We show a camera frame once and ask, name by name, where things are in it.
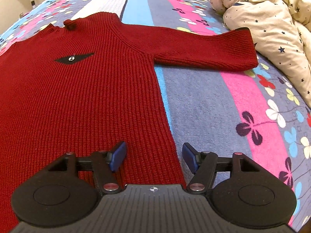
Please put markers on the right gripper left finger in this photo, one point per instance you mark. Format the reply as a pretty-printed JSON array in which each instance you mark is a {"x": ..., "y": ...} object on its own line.
[{"x": 68, "y": 189}]

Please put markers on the red knit sweater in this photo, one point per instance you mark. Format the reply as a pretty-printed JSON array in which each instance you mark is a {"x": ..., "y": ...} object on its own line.
[{"x": 87, "y": 85}]

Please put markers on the cream star-print duvet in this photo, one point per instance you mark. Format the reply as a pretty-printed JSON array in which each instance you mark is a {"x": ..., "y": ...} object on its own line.
[{"x": 280, "y": 31}]

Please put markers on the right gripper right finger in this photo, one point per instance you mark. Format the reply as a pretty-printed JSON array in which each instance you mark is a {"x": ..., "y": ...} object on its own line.
[{"x": 239, "y": 190}]

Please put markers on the colourful floral bed blanket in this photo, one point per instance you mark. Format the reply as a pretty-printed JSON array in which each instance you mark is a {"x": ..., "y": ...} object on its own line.
[{"x": 257, "y": 112}]

